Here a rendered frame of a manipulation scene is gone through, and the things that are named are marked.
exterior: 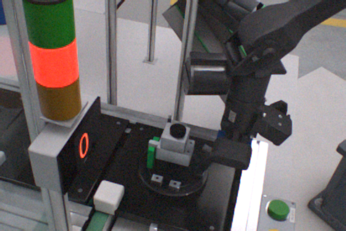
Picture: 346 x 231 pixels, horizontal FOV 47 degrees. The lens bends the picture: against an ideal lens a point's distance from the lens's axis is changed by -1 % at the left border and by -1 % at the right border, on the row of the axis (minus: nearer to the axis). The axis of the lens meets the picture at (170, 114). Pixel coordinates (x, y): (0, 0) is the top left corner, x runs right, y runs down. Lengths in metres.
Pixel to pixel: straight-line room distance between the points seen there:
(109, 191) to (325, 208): 0.48
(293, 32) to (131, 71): 0.76
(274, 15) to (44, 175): 0.37
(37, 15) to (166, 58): 0.94
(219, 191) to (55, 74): 0.46
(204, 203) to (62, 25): 0.48
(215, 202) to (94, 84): 0.58
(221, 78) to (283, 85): 0.73
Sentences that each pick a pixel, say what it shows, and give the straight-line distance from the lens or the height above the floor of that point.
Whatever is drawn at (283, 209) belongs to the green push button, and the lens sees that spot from 0.82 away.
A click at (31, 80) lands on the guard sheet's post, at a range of 0.49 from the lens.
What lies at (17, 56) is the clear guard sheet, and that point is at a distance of 0.46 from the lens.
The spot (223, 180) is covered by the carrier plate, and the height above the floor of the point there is 0.97.
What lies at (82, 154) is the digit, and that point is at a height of 1.19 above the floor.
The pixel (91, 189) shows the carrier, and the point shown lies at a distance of 0.79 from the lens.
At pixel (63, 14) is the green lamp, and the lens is 0.42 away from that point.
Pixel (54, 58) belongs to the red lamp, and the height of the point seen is 1.35.
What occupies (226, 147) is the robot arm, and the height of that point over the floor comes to 1.15.
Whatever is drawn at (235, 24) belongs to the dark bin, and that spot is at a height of 1.21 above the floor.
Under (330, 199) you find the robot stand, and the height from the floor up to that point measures 0.92.
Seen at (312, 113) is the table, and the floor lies 0.86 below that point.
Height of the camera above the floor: 1.59
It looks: 41 degrees down
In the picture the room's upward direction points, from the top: 6 degrees clockwise
